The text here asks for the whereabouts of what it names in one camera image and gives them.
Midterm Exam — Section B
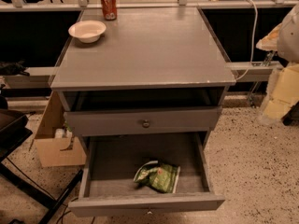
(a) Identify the green jalapeno chip bag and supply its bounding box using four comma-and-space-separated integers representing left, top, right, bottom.
134, 161, 180, 193

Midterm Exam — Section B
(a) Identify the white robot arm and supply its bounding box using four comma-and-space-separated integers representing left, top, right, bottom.
256, 4, 299, 124

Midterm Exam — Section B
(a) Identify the grey drawer cabinet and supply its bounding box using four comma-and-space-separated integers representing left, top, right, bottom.
51, 7, 235, 148

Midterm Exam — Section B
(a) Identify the closed grey top drawer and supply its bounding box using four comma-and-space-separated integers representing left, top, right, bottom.
64, 106, 221, 136

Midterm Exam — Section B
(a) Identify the open grey middle drawer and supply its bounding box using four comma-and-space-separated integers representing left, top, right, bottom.
69, 133, 225, 217

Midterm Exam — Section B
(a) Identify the white paper bowl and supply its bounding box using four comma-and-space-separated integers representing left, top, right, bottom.
68, 21, 107, 43

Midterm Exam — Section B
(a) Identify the cardboard box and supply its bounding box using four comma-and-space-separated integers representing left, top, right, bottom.
34, 92, 86, 167

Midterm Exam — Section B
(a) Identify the orange soda can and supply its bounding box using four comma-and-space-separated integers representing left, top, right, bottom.
101, 0, 117, 21

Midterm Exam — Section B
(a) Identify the white cable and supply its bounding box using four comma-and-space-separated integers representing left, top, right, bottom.
235, 0, 259, 81

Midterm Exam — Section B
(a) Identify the metal railing frame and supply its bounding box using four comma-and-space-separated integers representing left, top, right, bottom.
0, 0, 299, 90

